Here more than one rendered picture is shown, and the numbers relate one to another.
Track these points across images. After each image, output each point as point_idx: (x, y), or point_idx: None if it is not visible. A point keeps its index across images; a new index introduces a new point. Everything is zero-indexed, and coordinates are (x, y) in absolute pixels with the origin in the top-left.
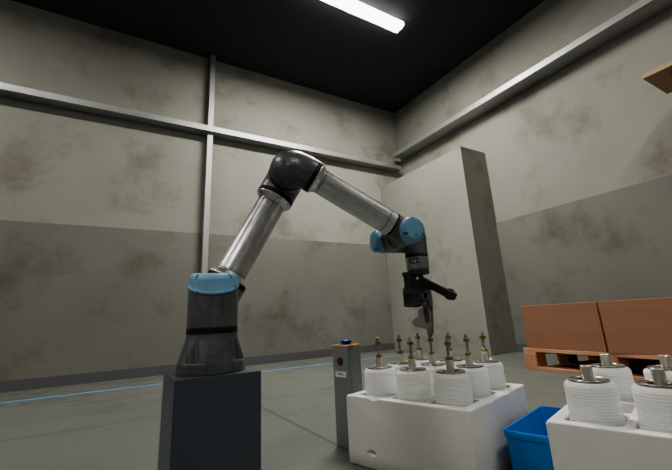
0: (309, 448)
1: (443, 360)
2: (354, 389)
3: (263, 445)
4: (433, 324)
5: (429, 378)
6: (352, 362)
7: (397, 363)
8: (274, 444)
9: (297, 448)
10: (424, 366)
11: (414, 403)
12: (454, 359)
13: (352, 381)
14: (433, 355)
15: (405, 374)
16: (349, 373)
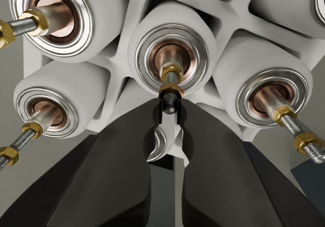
0: (179, 161)
1: (91, 39)
2: (164, 173)
3: (180, 193)
4: (122, 119)
5: (283, 51)
6: (163, 213)
7: (166, 145)
8: (175, 188)
9: (181, 169)
10: (203, 80)
11: (313, 65)
12: (36, 5)
13: (167, 185)
14: (181, 65)
15: (304, 106)
16: (173, 199)
